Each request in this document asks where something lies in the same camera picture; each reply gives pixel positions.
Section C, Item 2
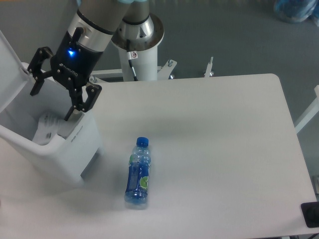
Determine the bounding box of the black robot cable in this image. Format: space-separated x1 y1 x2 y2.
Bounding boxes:
126 39 139 82

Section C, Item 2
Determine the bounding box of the white metal base frame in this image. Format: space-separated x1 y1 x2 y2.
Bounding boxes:
89 56 214 84

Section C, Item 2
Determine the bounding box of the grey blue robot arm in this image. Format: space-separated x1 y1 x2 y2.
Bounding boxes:
27 0 150 120

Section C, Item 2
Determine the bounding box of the white frame bar right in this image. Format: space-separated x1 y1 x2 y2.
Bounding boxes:
294 85 319 134

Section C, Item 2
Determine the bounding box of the white trash can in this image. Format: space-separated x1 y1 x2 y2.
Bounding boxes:
0 36 102 186

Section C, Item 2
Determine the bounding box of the blue plastic bottle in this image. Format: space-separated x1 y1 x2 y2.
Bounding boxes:
124 136 152 209

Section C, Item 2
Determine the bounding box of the black device at table edge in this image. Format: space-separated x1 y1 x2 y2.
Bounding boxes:
301 202 319 228

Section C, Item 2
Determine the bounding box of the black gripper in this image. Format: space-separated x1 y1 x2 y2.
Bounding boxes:
27 31 102 121

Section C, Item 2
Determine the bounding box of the blue plastic bag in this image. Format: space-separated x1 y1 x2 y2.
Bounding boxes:
273 0 319 24

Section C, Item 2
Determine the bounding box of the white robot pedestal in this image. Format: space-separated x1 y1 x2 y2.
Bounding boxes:
112 13 164 82

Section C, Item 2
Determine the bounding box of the white plastic wrapper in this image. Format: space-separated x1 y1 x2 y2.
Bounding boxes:
32 112 69 145

